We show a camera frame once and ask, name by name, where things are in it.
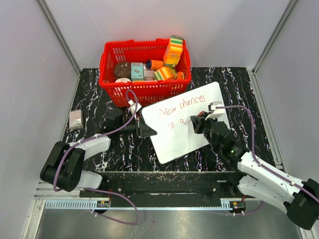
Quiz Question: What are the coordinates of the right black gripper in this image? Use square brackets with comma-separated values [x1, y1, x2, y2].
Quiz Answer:
[191, 112, 219, 152]

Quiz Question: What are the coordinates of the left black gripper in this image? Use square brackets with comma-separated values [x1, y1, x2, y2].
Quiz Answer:
[117, 115, 157, 139]

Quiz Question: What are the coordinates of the red capped whiteboard marker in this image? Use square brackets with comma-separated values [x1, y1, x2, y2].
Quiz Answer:
[184, 111, 207, 124]

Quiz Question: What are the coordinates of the white whiteboard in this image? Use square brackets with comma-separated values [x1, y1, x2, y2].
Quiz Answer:
[142, 82, 223, 164]

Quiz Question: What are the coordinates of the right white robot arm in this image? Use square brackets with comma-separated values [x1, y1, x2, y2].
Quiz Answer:
[190, 112, 319, 230]

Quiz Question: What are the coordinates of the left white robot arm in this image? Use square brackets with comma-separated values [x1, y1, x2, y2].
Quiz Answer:
[40, 109, 157, 197]

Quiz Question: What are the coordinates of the orange snack packet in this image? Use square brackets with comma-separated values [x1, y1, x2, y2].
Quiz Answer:
[174, 71, 185, 80]

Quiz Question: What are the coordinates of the white round lid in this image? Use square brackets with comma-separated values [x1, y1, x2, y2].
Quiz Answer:
[115, 78, 131, 83]

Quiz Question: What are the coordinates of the yellow green sponge pack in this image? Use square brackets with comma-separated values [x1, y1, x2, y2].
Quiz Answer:
[154, 66, 177, 81]

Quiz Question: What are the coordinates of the red plastic shopping basket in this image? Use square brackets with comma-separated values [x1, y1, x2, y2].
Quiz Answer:
[99, 38, 192, 107]

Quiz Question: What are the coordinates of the teal small box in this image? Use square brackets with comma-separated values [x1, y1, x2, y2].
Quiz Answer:
[131, 62, 144, 82]

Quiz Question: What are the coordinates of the brown chocolate muffin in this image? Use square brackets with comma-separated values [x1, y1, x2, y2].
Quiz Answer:
[113, 61, 131, 78]

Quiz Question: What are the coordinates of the orange blue can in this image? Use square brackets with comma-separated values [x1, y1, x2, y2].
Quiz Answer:
[146, 59, 164, 71]

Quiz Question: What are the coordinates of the orange juice carton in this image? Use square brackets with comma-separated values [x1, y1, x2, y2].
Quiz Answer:
[163, 35, 183, 68]

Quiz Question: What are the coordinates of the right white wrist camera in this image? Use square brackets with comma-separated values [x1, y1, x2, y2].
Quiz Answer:
[205, 102, 226, 120]

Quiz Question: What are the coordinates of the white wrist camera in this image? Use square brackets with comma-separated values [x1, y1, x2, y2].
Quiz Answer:
[205, 102, 226, 120]
[129, 100, 142, 115]

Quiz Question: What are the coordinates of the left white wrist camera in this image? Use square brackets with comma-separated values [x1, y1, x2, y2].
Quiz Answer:
[129, 100, 142, 115]

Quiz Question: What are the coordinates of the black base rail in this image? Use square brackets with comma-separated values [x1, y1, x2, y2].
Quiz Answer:
[79, 171, 262, 209]

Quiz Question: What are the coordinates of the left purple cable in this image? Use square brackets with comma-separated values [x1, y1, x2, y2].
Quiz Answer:
[52, 89, 142, 225]

